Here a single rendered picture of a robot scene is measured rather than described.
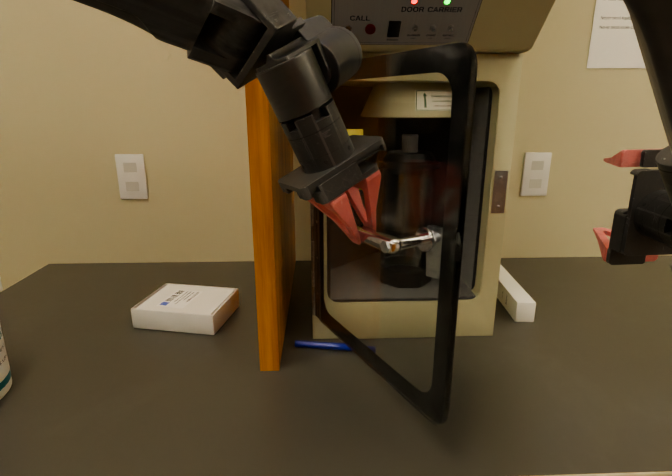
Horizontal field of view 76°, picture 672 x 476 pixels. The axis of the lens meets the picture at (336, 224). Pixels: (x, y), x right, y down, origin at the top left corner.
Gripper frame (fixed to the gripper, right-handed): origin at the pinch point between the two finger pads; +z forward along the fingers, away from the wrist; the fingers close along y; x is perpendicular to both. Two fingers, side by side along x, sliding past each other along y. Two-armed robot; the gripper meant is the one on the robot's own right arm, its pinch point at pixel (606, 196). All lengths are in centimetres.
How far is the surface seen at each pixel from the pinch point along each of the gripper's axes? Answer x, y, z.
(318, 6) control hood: 38.2, 24.8, 5.3
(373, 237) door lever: 33.5, -0.3, -12.9
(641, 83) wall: -43, 15, 55
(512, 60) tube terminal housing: 9.4, 18.3, 12.0
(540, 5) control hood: 9.6, 24.4, 4.7
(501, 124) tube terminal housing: 10.3, 9.0, 11.9
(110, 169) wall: 91, -3, 56
